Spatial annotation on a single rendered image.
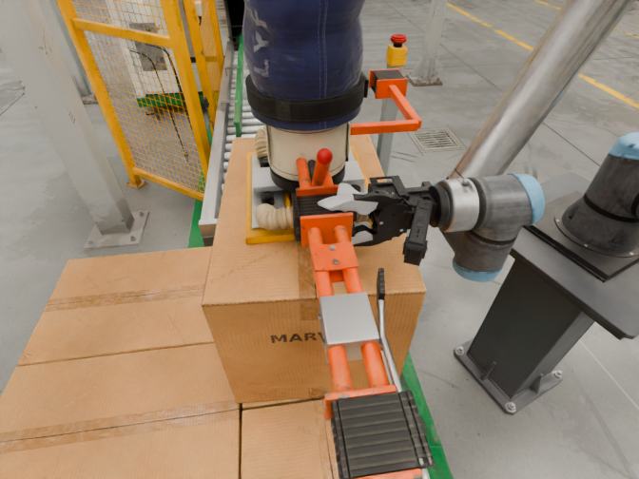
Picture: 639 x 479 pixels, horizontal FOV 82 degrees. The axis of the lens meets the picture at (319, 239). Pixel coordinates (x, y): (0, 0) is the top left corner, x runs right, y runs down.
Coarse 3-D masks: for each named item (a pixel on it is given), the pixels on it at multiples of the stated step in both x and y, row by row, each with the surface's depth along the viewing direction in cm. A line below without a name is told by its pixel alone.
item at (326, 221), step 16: (304, 192) 62; (320, 192) 62; (336, 192) 63; (304, 208) 60; (320, 208) 60; (304, 224) 57; (320, 224) 57; (336, 224) 58; (352, 224) 58; (304, 240) 59
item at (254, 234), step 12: (252, 156) 95; (252, 168) 91; (252, 180) 87; (252, 192) 84; (264, 192) 80; (276, 192) 84; (288, 192) 85; (252, 204) 80; (276, 204) 80; (288, 204) 81; (252, 216) 78; (252, 228) 75; (288, 228) 75; (252, 240) 74; (264, 240) 74; (276, 240) 75; (288, 240) 75
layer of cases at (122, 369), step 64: (128, 256) 129; (192, 256) 129; (64, 320) 109; (128, 320) 109; (192, 320) 109; (64, 384) 95; (128, 384) 95; (192, 384) 95; (0, 448) 84; (64, 448) 84; (128, 448) 84; (192, 448) 84; (256, 448) 84; (320, 448) 84
